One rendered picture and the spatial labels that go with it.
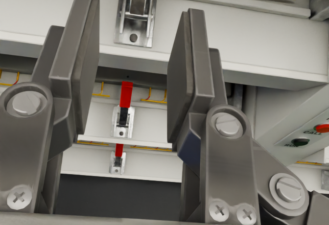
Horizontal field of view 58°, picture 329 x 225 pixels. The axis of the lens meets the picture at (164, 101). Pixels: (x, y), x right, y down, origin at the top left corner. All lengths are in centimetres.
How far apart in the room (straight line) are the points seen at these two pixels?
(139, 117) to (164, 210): 32
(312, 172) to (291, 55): 47
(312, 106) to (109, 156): 38
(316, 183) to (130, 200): 39
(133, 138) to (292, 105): 20
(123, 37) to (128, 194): 49
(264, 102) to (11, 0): 27
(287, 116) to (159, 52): 16
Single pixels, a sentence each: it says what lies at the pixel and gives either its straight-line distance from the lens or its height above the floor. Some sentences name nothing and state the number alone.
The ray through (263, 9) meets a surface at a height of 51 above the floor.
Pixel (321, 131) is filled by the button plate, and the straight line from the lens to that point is 35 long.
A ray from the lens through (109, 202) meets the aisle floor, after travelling 67.
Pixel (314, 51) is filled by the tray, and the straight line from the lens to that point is 27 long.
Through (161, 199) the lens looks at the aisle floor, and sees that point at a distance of 68.
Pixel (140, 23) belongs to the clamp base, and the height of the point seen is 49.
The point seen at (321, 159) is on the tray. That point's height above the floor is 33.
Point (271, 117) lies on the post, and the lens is 35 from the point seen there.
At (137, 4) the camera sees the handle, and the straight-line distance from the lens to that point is 20.
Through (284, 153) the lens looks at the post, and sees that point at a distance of 43.
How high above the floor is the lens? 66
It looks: 61 degrees down
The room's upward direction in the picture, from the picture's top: 21 degrees clockwise
